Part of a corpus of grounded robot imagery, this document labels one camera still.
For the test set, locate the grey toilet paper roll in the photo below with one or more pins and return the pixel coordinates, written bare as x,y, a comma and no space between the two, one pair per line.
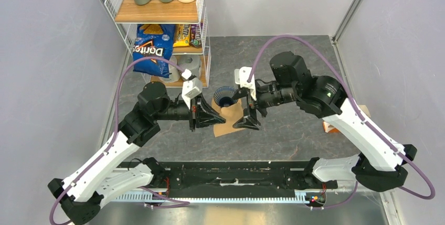
192,63

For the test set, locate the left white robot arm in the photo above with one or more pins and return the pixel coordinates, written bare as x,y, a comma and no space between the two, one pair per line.
85,192

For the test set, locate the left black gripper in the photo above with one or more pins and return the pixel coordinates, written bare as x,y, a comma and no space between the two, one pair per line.
207,116

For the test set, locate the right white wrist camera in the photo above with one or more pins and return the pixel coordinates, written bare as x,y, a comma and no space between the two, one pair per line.
241,77

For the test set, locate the brown paper coffee filter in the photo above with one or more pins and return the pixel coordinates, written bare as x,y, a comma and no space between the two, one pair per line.
226,128

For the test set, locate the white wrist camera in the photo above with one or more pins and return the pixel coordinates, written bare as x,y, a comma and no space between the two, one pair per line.
191,88
241,77

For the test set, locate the dark brown candy bag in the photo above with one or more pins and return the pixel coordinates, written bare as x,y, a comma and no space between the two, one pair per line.
195,36

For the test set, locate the white slotted cable duct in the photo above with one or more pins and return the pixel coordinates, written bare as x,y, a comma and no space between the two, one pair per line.
297,197

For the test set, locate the brown paper coffee filter pack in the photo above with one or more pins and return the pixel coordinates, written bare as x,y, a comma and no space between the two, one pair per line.
337,124

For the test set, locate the white wire shelf rack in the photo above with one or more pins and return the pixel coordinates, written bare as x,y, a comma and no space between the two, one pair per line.
128,14

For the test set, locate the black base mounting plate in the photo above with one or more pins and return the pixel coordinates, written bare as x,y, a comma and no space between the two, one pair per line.
241,179

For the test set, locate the white toilet paper roll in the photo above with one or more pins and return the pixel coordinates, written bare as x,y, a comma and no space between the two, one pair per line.
173,74

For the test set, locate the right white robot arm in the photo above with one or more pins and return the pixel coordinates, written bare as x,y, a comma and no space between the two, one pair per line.
379,166

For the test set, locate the yellow M&M candy bag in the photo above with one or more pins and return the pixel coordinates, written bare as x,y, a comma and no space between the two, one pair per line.
182,35

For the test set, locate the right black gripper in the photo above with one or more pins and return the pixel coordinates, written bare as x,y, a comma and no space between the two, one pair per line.
250,114

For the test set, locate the blue Doritos chip bag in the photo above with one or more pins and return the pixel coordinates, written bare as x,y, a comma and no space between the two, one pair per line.
153,40

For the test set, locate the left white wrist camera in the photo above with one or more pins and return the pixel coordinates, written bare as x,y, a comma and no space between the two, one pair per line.
191,88

